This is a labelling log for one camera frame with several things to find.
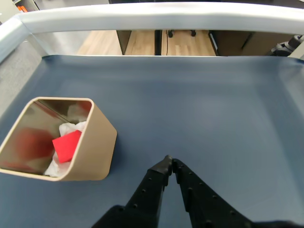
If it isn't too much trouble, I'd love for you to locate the red cube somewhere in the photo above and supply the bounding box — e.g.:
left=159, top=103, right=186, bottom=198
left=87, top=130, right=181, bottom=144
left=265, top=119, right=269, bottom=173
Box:
left=52, top=130, right=83, bottom=164

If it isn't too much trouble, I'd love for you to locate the black desk leg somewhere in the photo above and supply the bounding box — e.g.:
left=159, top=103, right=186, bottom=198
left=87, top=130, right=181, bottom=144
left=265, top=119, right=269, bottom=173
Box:
left=154, top=29, right=163, bottom=56

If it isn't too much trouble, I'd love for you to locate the grey cart rail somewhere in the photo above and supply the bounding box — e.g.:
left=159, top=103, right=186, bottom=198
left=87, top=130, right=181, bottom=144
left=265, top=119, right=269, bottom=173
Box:
left=0, top=1, right=304, bottom=65

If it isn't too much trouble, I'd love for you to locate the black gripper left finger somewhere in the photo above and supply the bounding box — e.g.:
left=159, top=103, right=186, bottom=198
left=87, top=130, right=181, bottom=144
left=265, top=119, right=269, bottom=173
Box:
left=91, top=154, right=173, bottom=228

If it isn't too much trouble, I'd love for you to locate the beige square box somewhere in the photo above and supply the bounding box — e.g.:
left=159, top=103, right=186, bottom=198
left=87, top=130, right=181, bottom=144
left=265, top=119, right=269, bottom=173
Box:
left=0, top=96, right=118, bottom=182

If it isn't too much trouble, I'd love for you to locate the black chair base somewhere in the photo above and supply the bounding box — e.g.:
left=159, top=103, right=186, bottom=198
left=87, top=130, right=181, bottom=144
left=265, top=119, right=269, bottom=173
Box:
left=167, top=29, right=197, bottom=38

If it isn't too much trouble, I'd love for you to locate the white crumpled tissue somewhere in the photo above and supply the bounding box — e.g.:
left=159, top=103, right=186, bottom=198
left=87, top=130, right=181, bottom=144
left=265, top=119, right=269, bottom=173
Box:
left=44, top=101, right=87, bottom=178

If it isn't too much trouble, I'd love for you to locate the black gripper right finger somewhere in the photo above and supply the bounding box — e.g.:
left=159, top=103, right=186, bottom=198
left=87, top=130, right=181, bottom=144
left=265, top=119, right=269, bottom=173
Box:
left=171, top=158, right=256, bottom=228

